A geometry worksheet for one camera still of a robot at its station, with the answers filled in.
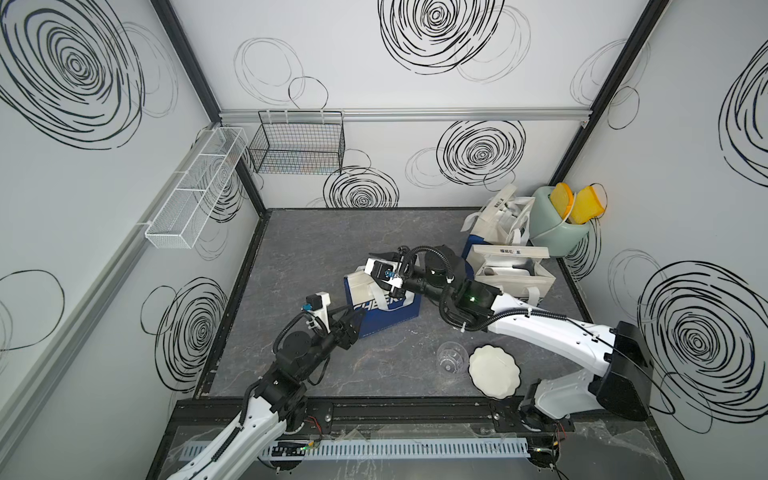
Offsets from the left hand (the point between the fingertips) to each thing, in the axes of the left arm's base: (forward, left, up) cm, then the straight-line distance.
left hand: (356, 311), depth 75 cm
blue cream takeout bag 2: (+31, -44, +2) cm, 54 cm away
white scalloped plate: (-9, -37, -15) cm, 41 cm away
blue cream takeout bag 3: (+14, -43, 0) cm, 45 cm away
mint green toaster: (+31, -60, -2) cm, 68 cm away
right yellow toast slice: (+38, -73, +3) cm, 82 cm away
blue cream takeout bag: (0, -6, 0) cm, 6 cm away
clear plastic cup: (-6, -27, -15) cm, 31 cm away
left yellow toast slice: (+39, -64, +5) cm, 75 cm away
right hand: (+5, -4, +16) cm, 17 cm away
